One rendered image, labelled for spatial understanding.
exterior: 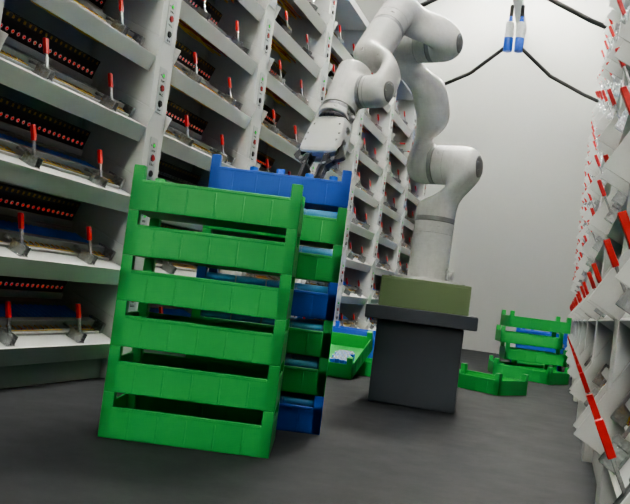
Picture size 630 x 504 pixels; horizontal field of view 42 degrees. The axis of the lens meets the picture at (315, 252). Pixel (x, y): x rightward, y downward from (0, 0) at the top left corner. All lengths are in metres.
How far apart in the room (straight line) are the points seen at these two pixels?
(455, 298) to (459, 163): 0.40
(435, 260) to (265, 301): 1.09
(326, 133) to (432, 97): 0.58
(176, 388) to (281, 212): 0.36
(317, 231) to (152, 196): 0.42
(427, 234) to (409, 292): 0.20
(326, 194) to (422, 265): 0.77
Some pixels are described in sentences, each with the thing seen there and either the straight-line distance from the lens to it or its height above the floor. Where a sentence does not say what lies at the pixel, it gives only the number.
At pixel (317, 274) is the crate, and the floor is 0.33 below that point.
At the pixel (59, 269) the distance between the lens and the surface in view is 1.97.
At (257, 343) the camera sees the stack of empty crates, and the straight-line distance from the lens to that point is 1.44.
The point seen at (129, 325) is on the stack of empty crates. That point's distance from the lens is 1.47.
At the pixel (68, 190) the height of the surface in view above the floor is 0.46.
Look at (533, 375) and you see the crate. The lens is 4.00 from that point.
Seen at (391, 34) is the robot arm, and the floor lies 0.96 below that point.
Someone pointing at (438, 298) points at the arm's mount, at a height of 0.32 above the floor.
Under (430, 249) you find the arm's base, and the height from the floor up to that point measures 0.46.
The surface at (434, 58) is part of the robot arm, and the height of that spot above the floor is 0.97.
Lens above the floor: 0.30
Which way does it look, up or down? 3 degrees up
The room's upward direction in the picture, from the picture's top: 7 degrees clockwise
